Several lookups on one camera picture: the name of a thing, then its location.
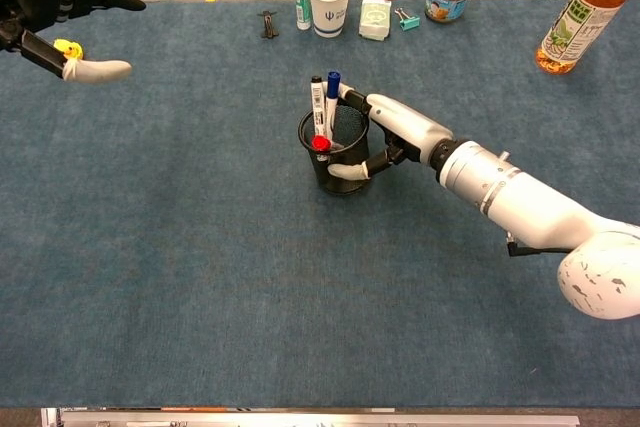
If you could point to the blue-capped whiteboard marker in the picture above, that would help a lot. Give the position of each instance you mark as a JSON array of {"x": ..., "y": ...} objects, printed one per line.
[{"x": 332, "y": 97}]

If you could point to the teal binder clip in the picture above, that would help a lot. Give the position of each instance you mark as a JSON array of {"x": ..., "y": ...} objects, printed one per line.
[{"x": 411, "y": 23}]

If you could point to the black-capped whiteboard marker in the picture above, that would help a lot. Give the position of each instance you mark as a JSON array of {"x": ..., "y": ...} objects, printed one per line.
[{"x": 318, "y": 107}]

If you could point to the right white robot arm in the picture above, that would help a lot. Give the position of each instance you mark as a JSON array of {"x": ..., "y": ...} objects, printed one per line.
[{"x": 525, "y": 197}]

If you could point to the white green glue stick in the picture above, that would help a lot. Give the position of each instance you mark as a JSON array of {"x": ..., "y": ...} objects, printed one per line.
[{"x": 302, "y": 2}]

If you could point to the white tissue pack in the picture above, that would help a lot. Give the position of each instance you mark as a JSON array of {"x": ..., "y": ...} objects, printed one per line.
[{"x": 375, "y": 19}]

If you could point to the yellow rubber duck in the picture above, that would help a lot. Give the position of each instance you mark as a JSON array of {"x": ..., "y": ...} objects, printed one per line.
[{"x": 72, "y": 49}]

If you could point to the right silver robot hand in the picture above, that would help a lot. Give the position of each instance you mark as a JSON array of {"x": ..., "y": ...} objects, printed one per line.
[{"x": 410, "y": 127}]

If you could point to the blue felt table mat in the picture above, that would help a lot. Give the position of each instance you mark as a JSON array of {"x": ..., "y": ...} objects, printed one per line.
[{"x": 250, "y": 272}]

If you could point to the amber tea bottle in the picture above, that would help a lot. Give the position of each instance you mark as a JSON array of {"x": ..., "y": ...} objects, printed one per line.
[{"x": 575, "y": 27}]

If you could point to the white paper cup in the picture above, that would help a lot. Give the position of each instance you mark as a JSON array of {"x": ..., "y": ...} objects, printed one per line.
[{"x": 329, "y": 9}]

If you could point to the red-capped whiteboard marker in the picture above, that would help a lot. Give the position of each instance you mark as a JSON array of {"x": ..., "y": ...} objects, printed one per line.
[{"x": 321, "y": 143}]

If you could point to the dark metal clip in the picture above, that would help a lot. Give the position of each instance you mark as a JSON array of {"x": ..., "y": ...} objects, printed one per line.
[{"x": 269, "y": 24}]

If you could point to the black mesh pen cup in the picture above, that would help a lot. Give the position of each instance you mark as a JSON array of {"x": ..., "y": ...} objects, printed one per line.
[{"x": 345, "y": 184}]

